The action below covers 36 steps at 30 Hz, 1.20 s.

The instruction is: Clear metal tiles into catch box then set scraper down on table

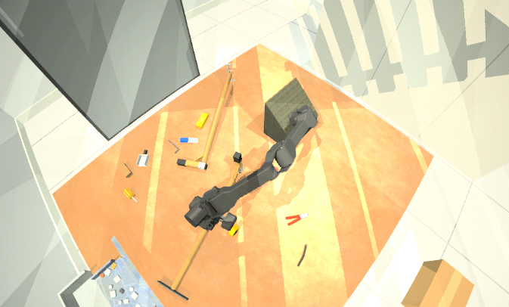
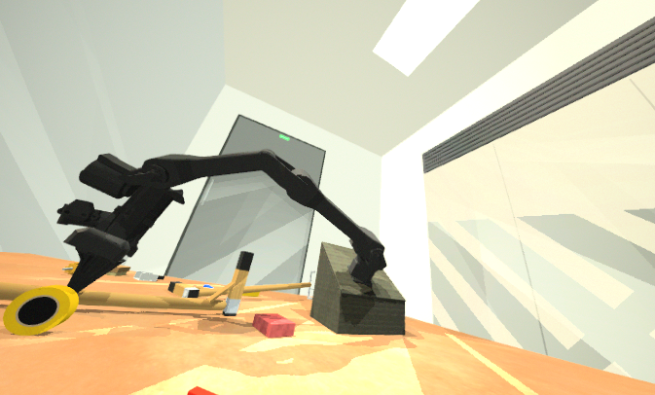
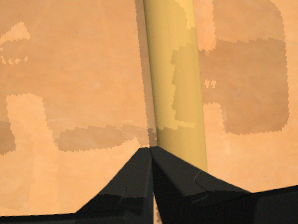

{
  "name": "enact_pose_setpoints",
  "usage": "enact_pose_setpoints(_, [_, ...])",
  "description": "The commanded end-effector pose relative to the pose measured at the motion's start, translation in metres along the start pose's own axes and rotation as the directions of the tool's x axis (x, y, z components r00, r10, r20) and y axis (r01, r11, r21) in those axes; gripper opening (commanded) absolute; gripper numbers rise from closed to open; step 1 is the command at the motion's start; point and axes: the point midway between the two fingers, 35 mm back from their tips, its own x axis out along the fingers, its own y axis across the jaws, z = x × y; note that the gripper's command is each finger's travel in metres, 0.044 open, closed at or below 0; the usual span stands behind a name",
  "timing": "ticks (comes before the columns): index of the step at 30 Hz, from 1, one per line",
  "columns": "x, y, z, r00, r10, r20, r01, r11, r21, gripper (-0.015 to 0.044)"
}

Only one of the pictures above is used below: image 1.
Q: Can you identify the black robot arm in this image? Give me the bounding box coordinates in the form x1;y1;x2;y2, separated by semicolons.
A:
184;104;318;231

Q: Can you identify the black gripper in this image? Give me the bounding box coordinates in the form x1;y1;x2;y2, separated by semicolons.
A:
189;196;237;231

